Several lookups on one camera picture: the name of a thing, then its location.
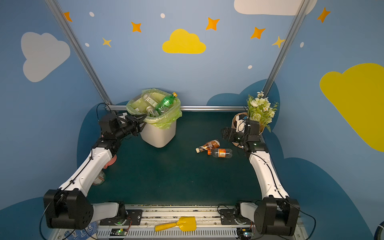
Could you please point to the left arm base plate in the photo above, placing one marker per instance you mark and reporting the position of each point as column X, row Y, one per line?
column 133, row 218

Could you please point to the blue dotted work glove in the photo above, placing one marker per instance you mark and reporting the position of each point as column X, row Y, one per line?
column 89, row 233

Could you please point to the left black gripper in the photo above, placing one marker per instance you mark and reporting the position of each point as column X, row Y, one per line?
column 133, row 124

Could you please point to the orange label bottle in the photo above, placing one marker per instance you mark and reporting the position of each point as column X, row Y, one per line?
column 220, row 153

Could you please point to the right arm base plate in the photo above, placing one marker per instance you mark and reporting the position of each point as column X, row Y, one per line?
column 227, row 217

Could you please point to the right controller board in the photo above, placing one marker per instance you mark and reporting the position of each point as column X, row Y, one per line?
column 244, row 234

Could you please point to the left controller board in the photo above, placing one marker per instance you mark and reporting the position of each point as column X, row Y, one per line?
column 119, row 232

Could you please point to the lime label jar bottle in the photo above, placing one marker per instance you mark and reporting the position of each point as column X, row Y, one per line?
column 152, row 112

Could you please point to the white trash bin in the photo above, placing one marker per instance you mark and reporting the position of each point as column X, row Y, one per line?
column 156, row 137

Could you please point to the yellow plastic shovel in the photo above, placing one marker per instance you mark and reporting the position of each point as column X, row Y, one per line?
column 185, row 224

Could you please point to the green plastic bottle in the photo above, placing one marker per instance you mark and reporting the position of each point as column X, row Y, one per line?
column 165, row 103

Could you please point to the green plastic bin liner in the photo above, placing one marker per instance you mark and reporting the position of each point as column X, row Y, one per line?
column 138, row 107

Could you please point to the pink watering can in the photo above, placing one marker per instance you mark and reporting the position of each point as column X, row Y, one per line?
column 111, row 162

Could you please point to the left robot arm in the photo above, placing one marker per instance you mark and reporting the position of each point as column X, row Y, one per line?
column 68, row 207

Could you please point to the brown tea bottle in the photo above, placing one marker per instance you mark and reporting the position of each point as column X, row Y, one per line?
column 208, row 146

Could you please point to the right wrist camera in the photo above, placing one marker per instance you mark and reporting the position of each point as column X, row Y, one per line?
column 240, row 123

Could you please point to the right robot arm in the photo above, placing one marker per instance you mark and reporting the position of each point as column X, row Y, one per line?
column 276, row 213

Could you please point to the controller board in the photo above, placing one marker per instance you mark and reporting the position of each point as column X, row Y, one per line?
column 119, row 232
column 244, row 234

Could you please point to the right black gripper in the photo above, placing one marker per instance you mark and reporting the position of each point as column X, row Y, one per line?
column 229, row 133

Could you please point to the white artificial flowers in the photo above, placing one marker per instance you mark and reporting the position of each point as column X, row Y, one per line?
column 261, row 110

